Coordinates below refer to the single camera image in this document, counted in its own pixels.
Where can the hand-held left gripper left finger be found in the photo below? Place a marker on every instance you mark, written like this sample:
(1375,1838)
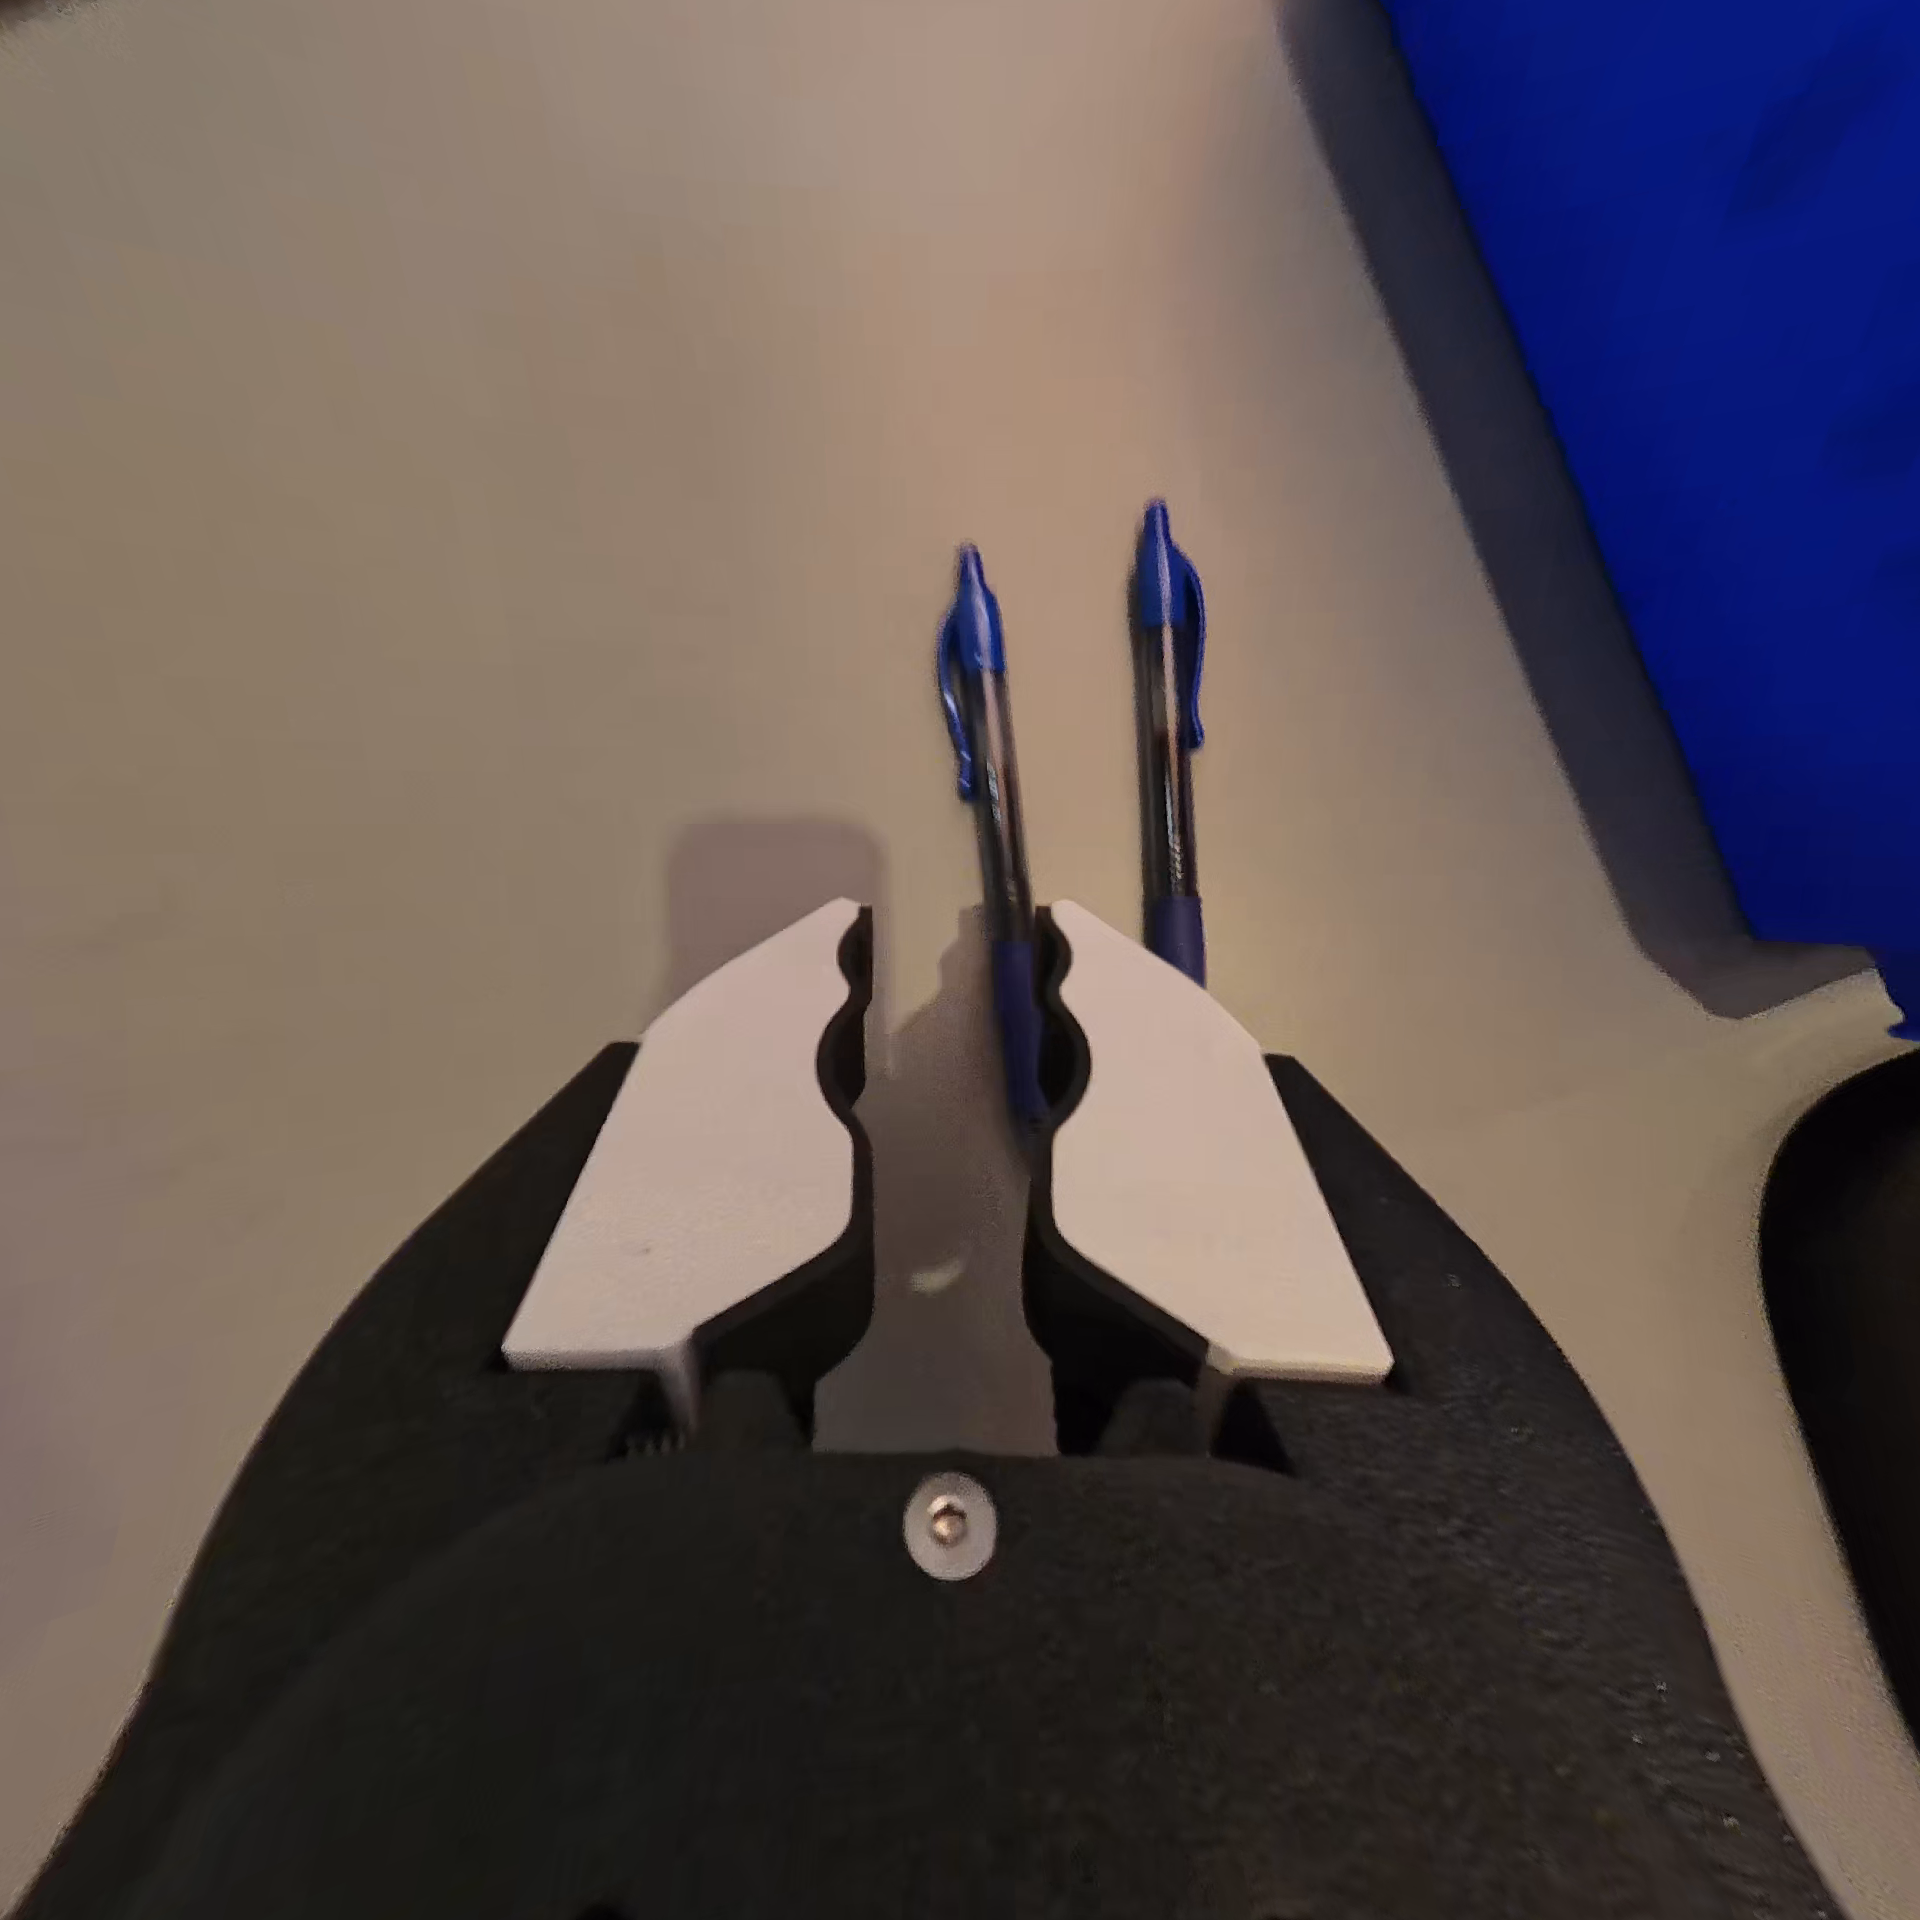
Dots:
(690,1185)

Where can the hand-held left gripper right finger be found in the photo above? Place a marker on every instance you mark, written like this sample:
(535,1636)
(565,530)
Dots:
(1200,1185)

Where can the blue retractable pen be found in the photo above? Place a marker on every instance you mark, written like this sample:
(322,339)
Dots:
(1166,781)
(982,705)

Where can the blue plastic bin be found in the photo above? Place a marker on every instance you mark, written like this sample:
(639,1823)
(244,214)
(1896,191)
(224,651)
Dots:
(1725,375)

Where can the black ribbed chair armrest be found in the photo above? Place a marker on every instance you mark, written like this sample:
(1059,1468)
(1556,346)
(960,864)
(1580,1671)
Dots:
(1861,1320)

